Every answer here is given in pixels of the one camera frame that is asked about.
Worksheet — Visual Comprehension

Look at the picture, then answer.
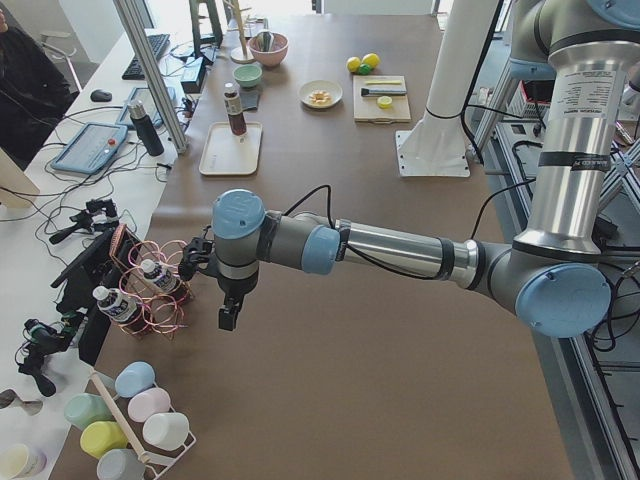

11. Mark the racked tea bottle upper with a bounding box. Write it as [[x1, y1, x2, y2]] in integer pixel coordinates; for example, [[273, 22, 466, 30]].
[[140, 259, 182, 296]]

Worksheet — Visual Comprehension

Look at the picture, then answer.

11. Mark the grey cup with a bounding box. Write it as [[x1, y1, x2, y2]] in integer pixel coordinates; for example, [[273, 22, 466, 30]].
[[96, 449, 145, 480]]

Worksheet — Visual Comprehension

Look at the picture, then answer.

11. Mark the yellow lemon near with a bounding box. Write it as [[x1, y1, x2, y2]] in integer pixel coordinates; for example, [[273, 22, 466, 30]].
[[346, 56, 362, 73]]

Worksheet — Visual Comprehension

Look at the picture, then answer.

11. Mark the blue teach pendant near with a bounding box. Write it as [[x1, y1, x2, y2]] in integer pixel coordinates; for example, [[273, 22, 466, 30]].
[[51, 122, 128, 175]]

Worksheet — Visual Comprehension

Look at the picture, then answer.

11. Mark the standing dark tea bottle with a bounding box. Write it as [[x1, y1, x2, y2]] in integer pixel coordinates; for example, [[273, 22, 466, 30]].
[[223, 82, 247, 136]]

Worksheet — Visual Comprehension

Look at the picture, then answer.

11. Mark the glazed twisted donut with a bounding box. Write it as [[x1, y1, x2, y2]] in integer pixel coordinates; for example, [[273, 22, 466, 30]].
[[308, 90, 332, 108]]

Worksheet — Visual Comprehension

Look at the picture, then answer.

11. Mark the yellow lemon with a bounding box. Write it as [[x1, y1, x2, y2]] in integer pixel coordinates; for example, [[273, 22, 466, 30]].
[[346, 56, 362, 73], [362, 53, 380, 69]]

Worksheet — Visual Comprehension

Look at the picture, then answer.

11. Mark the white camera post base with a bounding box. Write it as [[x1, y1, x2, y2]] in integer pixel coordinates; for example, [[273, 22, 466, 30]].
[[396, 0, 502, 178]]

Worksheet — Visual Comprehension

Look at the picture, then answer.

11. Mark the steel ice scoop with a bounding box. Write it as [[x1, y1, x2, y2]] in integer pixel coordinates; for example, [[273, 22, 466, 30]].
[[255, 17, 274, 52]]

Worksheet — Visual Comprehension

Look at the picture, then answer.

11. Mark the blue teach pendant far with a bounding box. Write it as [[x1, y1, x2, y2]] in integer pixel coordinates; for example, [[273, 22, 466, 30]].
[[116, 87, 163, 130]]

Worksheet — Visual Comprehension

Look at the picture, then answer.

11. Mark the steel black-tipped rod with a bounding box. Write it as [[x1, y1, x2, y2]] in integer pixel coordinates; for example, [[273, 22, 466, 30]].
[[360, 87, 407, 97]]

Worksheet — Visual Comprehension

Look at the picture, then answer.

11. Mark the black keyboard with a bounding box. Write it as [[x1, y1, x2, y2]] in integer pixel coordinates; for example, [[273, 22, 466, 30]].
[[120, 32, 172, 81]]

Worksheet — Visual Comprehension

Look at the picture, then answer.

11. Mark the aluminium frame post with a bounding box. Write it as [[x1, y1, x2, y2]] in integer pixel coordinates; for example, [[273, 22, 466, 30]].
[[113, 0, 188, 155]]

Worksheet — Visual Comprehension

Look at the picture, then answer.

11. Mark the racked tea bottle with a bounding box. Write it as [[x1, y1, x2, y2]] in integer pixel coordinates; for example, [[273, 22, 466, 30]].
[[92, 285, 146, 334], [140, 259, 182, 296]]

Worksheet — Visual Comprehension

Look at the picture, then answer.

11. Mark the mint green bowl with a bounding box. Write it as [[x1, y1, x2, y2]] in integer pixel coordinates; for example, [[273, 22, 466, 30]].
[[233, 64, 263, 89]]

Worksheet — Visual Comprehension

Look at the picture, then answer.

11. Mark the copper wire bottle rack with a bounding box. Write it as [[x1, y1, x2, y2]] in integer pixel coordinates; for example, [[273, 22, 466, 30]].
[[109, 224, 193, 340]]

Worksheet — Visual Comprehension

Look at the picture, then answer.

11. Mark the cream cup on desk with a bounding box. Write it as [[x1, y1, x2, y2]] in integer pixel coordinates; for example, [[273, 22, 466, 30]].
[[1, 443, 47, 479]]

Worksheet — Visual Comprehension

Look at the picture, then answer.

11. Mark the racked tea bottle lower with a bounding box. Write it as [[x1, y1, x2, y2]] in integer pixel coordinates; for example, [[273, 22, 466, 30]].
[[92, 285, 146, 334]]

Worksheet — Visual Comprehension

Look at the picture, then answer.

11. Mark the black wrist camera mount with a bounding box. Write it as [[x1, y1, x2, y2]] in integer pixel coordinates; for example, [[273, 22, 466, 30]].
[[178, 225, 219, 281]]

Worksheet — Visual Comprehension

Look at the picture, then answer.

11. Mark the cream rabbit tray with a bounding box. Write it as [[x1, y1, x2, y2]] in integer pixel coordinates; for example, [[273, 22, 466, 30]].
[[199, 122, 263, 176]]

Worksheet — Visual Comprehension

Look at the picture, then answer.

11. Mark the green lime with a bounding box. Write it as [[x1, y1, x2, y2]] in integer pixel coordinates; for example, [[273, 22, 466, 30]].
[[357, 63, 373, 75]]

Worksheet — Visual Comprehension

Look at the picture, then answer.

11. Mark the lilac pink cup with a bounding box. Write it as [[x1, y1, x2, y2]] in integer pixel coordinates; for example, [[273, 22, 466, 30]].
[[127, 387, 171, 423]]

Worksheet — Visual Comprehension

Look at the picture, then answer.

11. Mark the grey folded cloth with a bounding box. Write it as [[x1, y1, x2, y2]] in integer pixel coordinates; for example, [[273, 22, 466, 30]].
[[239, 89, 261, 111]]

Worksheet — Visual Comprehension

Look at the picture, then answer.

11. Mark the pink ice bowl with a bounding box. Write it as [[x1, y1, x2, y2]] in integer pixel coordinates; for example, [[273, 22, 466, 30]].
[[247, 32, 289, 67]]

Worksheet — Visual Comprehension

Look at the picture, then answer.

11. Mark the blue teach pendant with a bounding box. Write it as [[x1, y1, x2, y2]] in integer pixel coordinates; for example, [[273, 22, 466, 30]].
[[51, 122, 128, 175], [116, 87, 163, 130]]

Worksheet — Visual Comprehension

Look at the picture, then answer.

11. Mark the half lemon slice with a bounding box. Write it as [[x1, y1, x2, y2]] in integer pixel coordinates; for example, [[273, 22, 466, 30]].
[[376, 96, 393, 109]]

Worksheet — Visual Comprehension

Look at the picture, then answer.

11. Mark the black thermos bottle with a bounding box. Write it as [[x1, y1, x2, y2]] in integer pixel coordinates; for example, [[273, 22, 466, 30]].
[[127, 99, 164, 157]]

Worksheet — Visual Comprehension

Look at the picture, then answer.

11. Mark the white round plate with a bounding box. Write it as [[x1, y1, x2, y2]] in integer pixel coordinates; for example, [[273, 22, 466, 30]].
[[298, 80, 343, 109]]

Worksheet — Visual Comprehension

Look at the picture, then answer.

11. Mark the black computer mouse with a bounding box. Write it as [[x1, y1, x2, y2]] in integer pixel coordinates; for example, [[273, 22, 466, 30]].
[[90, 89, 112, 103]]

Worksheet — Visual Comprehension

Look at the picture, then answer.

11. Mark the mint green cup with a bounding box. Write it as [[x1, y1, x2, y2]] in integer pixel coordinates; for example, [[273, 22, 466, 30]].
[[64, 393, 114, 431]]

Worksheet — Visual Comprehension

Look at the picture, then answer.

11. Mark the black power adapter box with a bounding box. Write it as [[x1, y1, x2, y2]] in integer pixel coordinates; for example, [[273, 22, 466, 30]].
[[180, 57, 206, 94]]

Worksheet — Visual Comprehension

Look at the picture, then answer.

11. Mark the white cup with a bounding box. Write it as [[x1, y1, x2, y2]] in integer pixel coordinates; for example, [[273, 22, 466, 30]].
[[142, 412, 190, 451]]

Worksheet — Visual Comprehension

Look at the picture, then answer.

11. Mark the yellow green cup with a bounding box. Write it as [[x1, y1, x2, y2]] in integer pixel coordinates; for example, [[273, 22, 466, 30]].
[[80, 421, 128, 459]]

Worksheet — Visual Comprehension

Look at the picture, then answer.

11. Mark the yellow plastic knife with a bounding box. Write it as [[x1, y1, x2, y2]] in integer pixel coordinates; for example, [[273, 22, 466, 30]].
[[365, 78, 403, 86]]

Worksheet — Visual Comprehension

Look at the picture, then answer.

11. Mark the light blue cup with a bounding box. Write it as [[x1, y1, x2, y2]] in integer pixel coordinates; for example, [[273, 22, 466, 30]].
[[115, 361, 155, 398]]

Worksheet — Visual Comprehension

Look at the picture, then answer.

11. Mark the white cup rack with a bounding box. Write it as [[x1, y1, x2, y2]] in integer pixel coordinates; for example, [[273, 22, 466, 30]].
[[89, 368, 198, 479]]

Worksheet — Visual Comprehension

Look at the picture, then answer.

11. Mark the wooden cutting board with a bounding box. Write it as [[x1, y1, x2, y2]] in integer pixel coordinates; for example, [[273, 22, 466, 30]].
[[353, 75, 411, 123]]

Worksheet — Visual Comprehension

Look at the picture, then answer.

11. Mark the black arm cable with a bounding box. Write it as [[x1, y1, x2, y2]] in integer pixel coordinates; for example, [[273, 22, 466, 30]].
[[282, 184, 541, 279]]

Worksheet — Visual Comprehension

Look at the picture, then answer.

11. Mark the wooden mug tree stand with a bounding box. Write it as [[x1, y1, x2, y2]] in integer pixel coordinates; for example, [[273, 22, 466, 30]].
[[223, 0, 255, 65]]

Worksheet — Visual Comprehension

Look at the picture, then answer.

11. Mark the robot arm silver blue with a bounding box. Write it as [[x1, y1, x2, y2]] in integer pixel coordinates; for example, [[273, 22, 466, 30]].
[[207, 1, 639, 338]]

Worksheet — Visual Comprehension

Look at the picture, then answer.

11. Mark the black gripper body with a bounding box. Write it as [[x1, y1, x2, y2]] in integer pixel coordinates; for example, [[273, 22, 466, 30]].
[[217, 273, 257, 311]]

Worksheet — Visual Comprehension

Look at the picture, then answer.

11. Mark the yellow lemon far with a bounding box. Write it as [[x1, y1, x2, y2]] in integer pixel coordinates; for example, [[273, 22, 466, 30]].
[[362, 53, 380, 69]]

